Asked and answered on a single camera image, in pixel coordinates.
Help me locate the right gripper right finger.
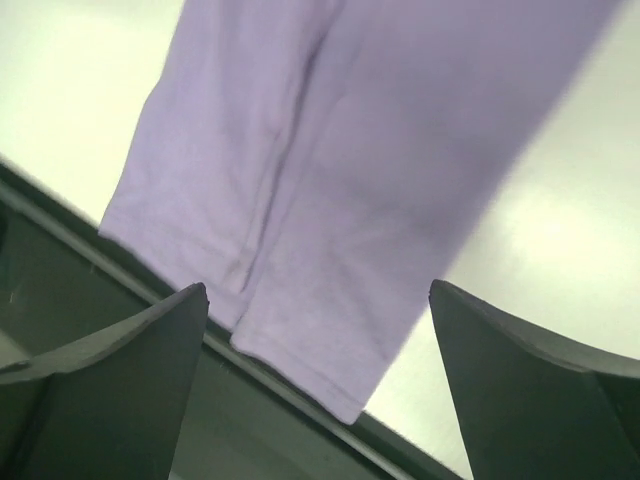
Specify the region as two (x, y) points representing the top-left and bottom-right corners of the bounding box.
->
(429, 280), (639, 479)

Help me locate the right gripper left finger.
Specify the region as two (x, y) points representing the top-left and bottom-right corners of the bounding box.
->
(1, 284), (209, 479)

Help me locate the purple t shirt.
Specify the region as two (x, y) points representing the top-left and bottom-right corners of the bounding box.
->
(99, 0), (616, 424)

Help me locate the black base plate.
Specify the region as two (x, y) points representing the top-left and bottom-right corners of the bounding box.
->
(1, 168), (450, 479)

